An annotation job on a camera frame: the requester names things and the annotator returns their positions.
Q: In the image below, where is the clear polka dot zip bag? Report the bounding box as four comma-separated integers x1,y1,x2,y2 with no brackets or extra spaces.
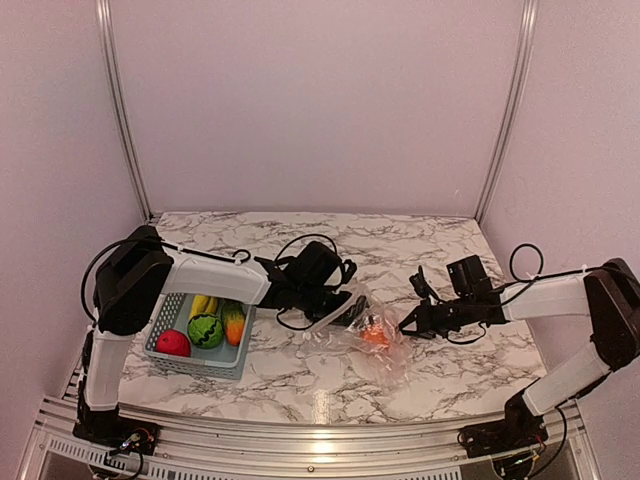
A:
303,280,410,390

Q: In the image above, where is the orange green fake mango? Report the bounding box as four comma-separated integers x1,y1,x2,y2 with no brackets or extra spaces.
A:
221,300,246,346

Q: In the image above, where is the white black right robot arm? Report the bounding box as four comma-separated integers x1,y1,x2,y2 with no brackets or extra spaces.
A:
399,255,639,458

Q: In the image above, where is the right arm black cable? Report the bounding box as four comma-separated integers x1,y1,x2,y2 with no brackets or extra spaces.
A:
424,243,591,346

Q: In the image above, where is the green fake lettuce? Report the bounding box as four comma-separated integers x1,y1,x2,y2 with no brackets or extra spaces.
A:
187,313,224,349

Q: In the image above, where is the light blue plastic basket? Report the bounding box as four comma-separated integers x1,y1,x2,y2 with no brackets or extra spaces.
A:
144,293,256,380

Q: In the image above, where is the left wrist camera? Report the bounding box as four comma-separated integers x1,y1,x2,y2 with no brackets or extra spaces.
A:
333,259,357,289

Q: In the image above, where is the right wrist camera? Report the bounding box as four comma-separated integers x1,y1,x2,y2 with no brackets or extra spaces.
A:
409,266,438,301

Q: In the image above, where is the orange fake fruit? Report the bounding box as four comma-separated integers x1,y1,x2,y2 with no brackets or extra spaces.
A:
361,324,390,348

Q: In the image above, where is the pink fake fruit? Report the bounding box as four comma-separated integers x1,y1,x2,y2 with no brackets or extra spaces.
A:
156,329,191,357

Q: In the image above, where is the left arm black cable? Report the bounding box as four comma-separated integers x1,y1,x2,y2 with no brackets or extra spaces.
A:
80,233,346,331

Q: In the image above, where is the aluminium frame post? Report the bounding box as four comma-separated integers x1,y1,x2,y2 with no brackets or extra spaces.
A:
96,0,154,222
474,0,539,224

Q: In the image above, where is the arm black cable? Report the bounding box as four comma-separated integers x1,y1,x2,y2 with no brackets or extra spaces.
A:
424,243,591,346
80,233,346,331

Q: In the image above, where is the right aluminium frame post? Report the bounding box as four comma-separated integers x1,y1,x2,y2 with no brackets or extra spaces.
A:
474,0,539,224

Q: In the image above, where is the yellow fake banana bunch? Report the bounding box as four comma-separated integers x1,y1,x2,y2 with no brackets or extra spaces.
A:
189,295,219,318

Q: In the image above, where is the front aluminium rail base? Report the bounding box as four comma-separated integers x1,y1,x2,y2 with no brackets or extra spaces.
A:
9,397,604,479

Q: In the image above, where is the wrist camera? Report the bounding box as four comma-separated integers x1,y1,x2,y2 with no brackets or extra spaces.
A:
333,259,357,289
409,266,438,301

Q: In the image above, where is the left aluminium frame post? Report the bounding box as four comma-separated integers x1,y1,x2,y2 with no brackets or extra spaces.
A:
96,0,154,222

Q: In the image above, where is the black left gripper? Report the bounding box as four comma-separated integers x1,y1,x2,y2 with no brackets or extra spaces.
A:
297,282,375,329

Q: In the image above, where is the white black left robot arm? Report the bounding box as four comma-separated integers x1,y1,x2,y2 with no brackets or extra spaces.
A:
73,225,368,446

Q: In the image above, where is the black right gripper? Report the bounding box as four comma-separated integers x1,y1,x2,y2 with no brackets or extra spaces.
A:
395,294,473,339

